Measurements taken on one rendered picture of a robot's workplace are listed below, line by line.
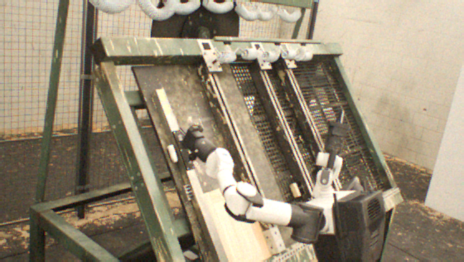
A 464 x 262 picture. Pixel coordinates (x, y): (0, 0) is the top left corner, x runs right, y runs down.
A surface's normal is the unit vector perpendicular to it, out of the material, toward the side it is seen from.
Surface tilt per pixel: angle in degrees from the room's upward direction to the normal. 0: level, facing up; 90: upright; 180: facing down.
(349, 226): 90
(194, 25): 90
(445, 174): 90
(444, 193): 90
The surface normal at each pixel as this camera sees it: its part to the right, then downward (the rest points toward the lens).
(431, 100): -0.75, 0.09
